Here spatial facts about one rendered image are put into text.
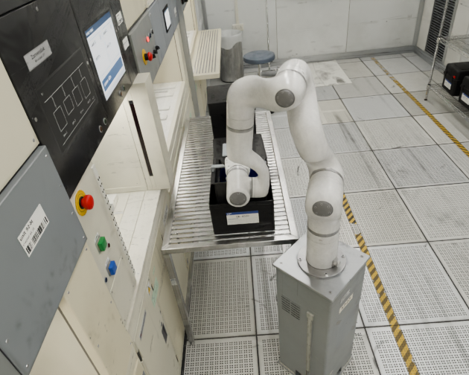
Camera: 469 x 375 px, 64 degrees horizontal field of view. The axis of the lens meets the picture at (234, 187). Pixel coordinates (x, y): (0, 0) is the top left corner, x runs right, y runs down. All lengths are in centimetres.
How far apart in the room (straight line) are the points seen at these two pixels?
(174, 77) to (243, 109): 199
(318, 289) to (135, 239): 76
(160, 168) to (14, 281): 112
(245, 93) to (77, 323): 76
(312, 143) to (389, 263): 160
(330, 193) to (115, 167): 103
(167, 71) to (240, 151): 194
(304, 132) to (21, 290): 83
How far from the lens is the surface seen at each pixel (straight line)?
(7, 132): 81
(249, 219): 163
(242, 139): 123
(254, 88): 113
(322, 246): 143
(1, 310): 75
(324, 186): 124
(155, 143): 171
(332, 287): 149
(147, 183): 184
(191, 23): 454
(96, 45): 130
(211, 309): 239
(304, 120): 117
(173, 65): 310
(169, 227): 179
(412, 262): 271
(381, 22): 610
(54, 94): 99
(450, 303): 256
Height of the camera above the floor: 192
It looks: 36 degrees down
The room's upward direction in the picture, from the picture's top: 7 degrees counter-clockwise
